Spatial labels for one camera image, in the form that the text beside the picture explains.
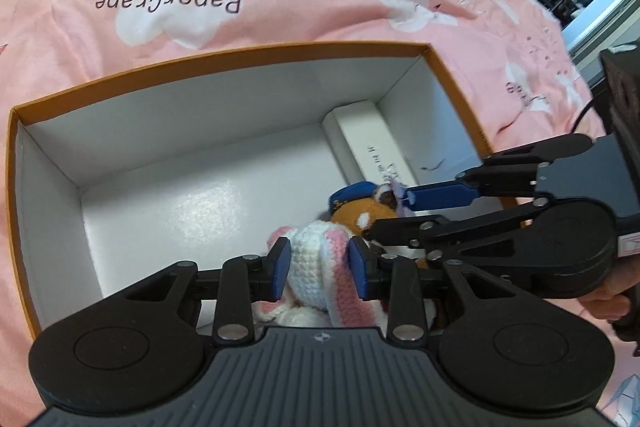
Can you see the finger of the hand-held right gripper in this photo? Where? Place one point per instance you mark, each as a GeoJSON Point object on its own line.
{"type": "Point", "coordinates": [400, 229]}
{"type": "Point", "coordinates": [440, 196]}

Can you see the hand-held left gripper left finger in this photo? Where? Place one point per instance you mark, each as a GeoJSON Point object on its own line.
{"type": "Point", "coordinates": [280, 267]}

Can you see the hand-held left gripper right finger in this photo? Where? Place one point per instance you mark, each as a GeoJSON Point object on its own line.
{"type": "Point", "coordinates": [360, 269]}

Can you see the white pink crochet bunny doll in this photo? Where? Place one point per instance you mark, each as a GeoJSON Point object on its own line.
{"type": "Point", "coordinates": [315, 267]}

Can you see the brown bear doll blue clothes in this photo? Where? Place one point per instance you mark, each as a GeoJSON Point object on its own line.
{"type": "Point", "coordinates": [357, 214]}

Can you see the long white box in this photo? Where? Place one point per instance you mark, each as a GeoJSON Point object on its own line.
{"type": "Point", "coordinates": [360, 142]}

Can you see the orange cardboard box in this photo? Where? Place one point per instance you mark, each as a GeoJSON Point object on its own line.
{"type": "Point", "coordinates": [175, 207]}

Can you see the person's right hand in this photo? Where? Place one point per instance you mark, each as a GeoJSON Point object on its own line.
{"type": "Point", "coordinates": [605, 304]}

